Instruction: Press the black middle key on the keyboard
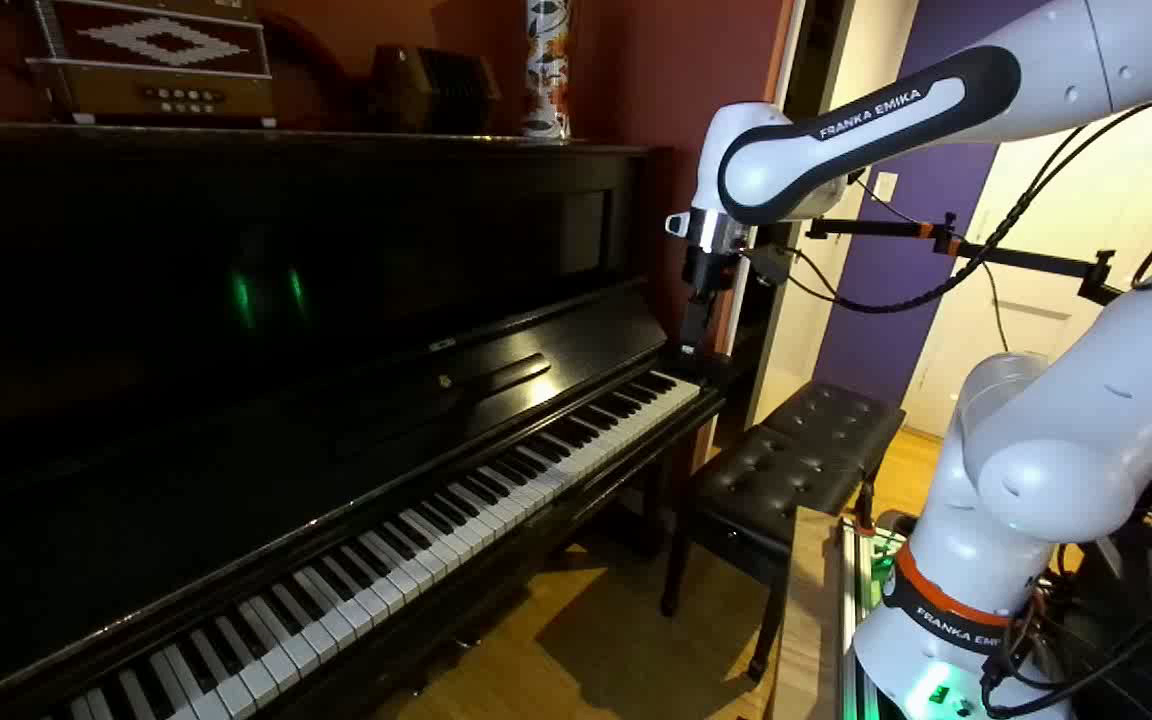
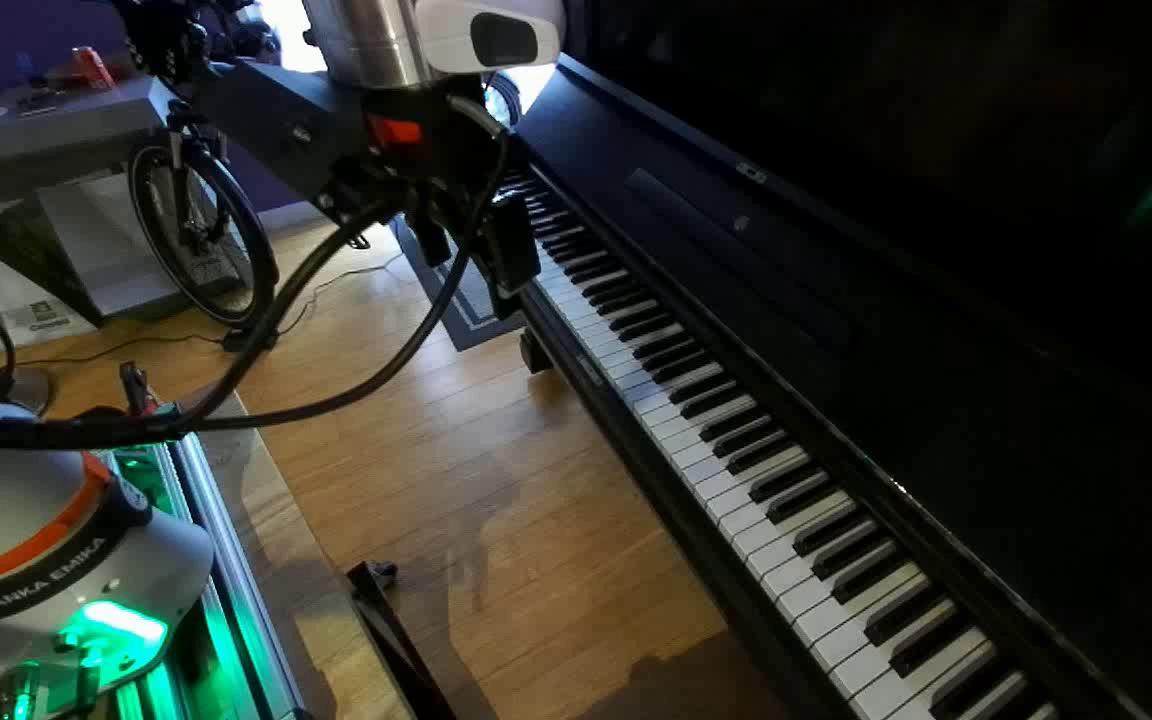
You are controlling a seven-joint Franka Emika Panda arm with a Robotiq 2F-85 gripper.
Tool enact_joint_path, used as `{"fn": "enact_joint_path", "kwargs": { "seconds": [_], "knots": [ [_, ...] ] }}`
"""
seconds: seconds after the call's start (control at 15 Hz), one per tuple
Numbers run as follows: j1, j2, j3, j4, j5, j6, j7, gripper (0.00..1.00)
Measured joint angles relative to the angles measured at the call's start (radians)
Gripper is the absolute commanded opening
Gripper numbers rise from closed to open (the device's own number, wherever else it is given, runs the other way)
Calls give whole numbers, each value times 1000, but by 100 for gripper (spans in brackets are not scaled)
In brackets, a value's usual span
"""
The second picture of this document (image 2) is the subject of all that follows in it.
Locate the black tripod stand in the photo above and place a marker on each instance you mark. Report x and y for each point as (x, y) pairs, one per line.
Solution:
(397, 642)

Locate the small red object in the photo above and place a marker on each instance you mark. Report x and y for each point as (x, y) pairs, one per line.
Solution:
(93, 66)

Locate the black bicycle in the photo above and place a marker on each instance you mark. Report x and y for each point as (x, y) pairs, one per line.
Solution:
(257, 263)

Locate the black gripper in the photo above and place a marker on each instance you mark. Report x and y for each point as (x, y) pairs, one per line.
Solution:
(439, 161)

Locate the black upright piano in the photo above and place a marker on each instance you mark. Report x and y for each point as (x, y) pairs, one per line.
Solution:
(870, 334)

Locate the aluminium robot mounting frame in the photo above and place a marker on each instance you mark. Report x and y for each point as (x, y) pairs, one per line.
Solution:
(221, 561)

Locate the grey workbench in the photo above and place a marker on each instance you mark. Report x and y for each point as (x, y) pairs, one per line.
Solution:
(43, 133)

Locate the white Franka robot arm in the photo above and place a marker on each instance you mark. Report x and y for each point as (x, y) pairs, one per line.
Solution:
(16, 520)

